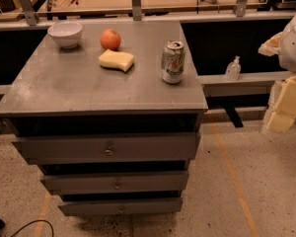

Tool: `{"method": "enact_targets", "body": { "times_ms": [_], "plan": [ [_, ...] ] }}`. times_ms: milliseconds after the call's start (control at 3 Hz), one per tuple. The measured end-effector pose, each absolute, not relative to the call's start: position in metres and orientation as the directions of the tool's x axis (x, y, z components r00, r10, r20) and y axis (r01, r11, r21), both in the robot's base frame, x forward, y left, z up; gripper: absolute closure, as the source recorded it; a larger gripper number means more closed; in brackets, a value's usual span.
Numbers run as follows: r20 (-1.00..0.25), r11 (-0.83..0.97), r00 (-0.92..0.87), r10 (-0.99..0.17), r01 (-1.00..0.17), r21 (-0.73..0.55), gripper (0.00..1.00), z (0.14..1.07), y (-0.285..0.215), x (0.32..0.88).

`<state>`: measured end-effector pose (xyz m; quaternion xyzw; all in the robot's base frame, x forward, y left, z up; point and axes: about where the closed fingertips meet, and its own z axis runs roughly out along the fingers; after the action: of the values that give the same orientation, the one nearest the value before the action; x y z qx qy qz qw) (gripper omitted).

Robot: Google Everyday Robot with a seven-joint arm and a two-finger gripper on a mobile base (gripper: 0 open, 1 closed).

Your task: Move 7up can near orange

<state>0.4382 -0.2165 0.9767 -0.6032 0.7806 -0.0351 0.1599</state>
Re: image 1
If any top grey drawer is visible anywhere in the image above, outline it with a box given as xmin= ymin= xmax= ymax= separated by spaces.
xmin=13 ymin=132 xmax=200 ymax=165

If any orange fruit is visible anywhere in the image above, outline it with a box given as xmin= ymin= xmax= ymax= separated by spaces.
xmin=100 ymin=29 xmax=121 ymax=50

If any clear sanitizer bottle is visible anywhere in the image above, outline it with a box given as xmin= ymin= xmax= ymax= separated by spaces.
xmin=225 ymin=56 xmax=241 ymax=80

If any grey drawer cabinet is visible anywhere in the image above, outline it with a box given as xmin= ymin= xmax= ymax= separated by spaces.
xmin=0 ymin=22 xmax=207 ymax=204

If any middle grey drawer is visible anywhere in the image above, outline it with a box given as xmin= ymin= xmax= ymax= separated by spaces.
xmin=40 ymin=171 xmax=188 ymax=195

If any bottom grey drawer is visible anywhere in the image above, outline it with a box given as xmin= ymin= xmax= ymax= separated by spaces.
xmin=59 ymin=197 xmax=183 ymax=216

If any white bowl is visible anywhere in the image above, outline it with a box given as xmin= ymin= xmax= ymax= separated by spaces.
xmin=47 ymin=22 xmax=83 ymax=48

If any metal railing bracket left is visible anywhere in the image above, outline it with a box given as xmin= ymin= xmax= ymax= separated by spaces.
xmin=19 ymin=0 xmax=38 ymax=26

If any grey drawer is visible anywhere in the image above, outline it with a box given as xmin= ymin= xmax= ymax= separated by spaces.
xmin=40 ymin=171 xmax=188 ymax=195
xmin=13 ymin=132 xmax=200 ymax=165
xmin=59 ymin=197 xmax=183 ymax=216

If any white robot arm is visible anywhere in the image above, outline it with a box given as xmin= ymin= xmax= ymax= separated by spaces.
xmin=264 ymin=15 xmax=296 ymax=133

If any yellow sponge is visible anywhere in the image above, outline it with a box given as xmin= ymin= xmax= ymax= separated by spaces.
xmin=99 ymin=49 xmax=134 ymax=72

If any metal railing bracket middle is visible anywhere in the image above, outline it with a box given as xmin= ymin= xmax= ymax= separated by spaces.
xmin=131 ymin=0 xmax=142 ymax=21

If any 7up soda can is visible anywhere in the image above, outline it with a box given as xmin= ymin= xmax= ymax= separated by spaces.
xmin=161 ymin=40 xmax=185 ymax=84

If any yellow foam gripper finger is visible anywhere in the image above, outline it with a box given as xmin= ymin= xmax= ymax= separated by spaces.
xmin=265 ymin=75 xmax=296 ymax=133

